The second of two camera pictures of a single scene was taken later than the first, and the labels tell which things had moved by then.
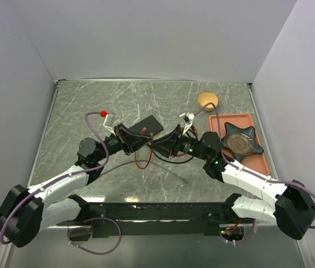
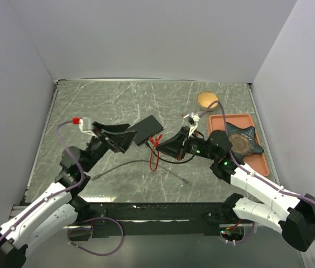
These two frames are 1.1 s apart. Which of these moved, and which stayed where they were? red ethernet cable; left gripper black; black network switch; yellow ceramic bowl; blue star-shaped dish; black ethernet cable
Moved: left gripper black; red ethernet cable
Stayed: black network switch; yellow ceramic bowl; blue star-shaped dish; black ethernet cable
